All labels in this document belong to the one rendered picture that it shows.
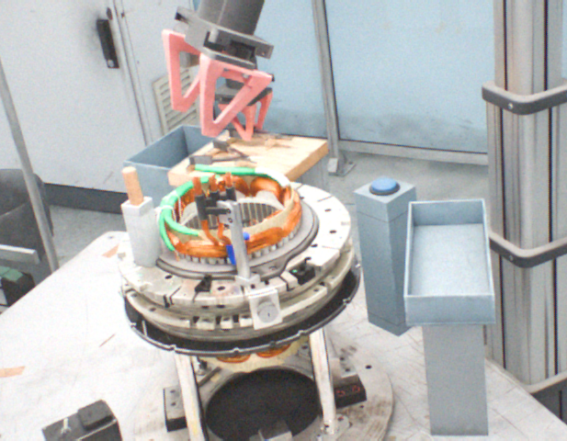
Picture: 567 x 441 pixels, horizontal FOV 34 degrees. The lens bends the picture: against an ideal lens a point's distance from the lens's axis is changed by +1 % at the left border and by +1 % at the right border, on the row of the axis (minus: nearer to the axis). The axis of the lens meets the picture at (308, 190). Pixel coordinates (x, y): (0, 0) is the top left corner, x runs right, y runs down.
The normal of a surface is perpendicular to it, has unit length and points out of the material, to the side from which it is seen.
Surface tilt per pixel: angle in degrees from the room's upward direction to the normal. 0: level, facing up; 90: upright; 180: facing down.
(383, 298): 90
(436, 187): 0
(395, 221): 90
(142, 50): 90
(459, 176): 0
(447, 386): 90
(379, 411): 0
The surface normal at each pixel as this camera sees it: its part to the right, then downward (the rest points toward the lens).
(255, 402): -0.12, -0.88
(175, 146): 0.85, 0.15
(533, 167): 0.44, 0.36
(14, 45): -0.44, 0.45
